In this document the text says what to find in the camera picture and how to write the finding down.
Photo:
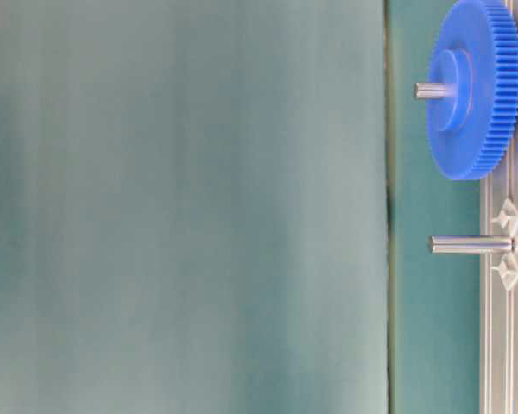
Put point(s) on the free steel shaft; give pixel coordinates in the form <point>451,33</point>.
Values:
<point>470,244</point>

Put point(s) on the steel shaft through large gear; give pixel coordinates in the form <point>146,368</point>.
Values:
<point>433,91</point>

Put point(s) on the large blue plastic gear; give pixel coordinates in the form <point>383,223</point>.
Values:
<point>475,57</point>

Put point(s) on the silver aluminium extrusion rail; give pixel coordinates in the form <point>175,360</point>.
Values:
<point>499,284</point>

